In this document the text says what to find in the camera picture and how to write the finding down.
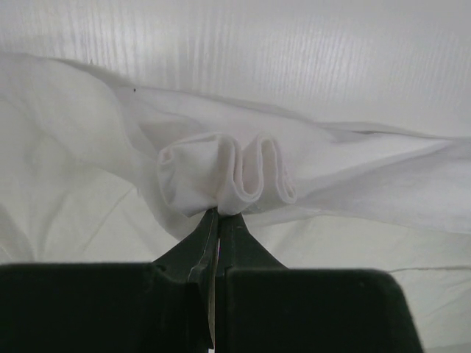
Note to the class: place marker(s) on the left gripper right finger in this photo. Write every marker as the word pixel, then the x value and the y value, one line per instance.
pixel 263 306

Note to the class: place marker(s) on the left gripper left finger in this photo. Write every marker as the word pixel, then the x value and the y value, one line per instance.
pixel 161 306

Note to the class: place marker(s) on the white t shirt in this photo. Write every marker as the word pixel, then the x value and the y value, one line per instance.
pixel 96 170

